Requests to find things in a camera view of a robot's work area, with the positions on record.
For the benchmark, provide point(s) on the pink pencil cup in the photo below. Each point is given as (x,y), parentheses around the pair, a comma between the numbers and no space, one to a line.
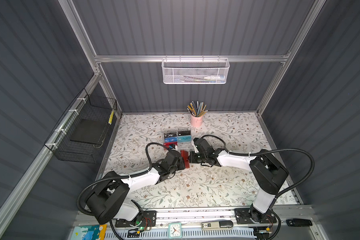
(196,122)

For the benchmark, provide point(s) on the black wire side basket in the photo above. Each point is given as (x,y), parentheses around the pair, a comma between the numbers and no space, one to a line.
(84,133)

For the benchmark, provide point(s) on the small teal desk clock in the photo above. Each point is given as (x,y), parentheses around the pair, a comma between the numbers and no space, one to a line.
(175,230)

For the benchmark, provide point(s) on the white wire wall basket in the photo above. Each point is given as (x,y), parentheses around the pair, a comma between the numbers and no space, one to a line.
(174,69)

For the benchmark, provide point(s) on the colourful picture book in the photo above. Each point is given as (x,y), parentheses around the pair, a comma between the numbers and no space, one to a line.
(95,232)

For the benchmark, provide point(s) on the yellow tag on basket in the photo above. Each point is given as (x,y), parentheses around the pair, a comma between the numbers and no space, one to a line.
(111,117)

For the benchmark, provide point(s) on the pens in white basket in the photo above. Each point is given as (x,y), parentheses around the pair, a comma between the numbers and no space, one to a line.
(208,79)

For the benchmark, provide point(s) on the red leather card holder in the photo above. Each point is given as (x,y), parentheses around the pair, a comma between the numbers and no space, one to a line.
(185,156)

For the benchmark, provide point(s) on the black remote on rail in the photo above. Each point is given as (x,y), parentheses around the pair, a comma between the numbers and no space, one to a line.
(299,222)

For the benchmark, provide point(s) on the teal card in organizer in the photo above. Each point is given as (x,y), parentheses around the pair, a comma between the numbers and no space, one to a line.
(184,139)

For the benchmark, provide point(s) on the black card in organizer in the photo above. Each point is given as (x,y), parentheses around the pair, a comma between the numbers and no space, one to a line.
(184,133)

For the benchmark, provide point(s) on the silver black usb device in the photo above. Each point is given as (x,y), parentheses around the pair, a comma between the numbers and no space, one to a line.
(217,225)

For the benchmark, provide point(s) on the coloured pencils bundle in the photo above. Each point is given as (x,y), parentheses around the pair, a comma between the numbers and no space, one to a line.
(197,109)

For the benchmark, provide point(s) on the red card in organizer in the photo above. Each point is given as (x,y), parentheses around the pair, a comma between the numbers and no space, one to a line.
(172,145)

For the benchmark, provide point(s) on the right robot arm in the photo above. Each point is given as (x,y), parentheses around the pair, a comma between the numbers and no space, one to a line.
(269,173)

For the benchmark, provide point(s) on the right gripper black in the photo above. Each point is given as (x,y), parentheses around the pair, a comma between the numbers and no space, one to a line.
(192,157)

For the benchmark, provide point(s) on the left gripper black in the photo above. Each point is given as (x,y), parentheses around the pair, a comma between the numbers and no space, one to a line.
(181,166)

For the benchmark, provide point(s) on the clear acrylic card organizer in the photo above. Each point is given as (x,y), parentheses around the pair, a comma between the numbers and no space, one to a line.
(174,133)

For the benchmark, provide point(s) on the blue card in organizer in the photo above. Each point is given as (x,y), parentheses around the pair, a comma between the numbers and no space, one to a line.
(170,139)

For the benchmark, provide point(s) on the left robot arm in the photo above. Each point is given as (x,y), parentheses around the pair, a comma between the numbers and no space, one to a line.
(110,197)

